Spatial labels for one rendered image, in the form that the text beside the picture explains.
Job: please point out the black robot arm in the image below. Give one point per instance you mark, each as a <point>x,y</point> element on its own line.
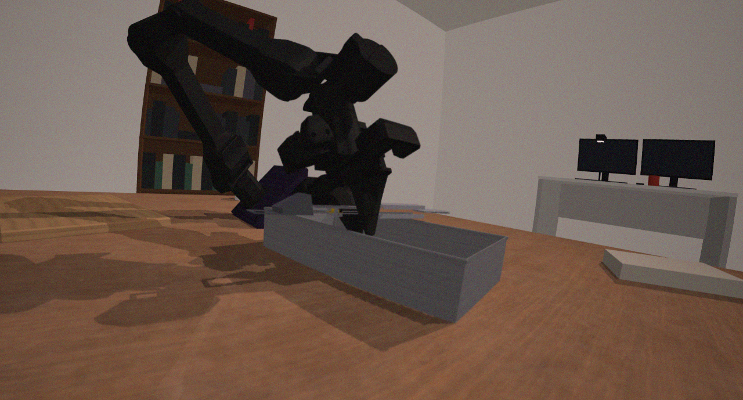
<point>284,68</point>

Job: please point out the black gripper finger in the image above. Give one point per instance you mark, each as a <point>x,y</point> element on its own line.
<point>367,183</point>
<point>341,197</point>

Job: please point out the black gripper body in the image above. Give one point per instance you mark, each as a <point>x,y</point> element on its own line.
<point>364,146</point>

